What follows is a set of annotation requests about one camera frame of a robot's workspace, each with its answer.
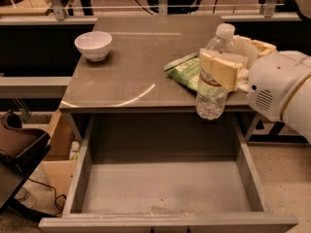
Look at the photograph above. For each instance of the grey cabinet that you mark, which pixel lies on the grey cabinet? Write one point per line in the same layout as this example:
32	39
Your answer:
128	97

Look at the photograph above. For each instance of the green chip bag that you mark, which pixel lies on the green chip bag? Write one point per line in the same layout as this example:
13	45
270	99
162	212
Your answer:
185	71

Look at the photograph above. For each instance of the dark brown chair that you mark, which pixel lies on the dark brown chair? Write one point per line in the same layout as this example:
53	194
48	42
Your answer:
21	151

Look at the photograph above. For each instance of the grey open top drawer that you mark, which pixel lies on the grey open top drawer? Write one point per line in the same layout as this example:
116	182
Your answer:
165	173

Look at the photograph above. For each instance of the small bottle in box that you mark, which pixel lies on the small bottle in box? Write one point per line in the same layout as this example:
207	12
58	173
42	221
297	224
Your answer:
74	150

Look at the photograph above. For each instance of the clear plastic water bottle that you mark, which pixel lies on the clear plastic water bottle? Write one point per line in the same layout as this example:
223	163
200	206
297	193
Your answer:
211	96

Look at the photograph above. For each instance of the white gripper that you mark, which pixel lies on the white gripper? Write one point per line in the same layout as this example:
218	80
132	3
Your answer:
275	83

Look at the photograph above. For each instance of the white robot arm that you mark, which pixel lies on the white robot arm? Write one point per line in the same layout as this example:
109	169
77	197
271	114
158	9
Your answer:
297	111

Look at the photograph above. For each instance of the metal railing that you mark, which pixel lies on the metal railing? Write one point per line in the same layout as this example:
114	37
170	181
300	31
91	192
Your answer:
65	11

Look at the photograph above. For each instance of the cardboard box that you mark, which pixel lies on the cardboard box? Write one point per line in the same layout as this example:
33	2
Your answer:
57	165

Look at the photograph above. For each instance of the clear cup on floor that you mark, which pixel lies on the clear cup on floor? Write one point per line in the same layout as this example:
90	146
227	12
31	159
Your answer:
26	198

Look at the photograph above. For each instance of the white ceramic bowl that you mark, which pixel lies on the white ceramic bowl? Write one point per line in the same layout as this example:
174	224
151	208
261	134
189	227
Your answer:
94	45

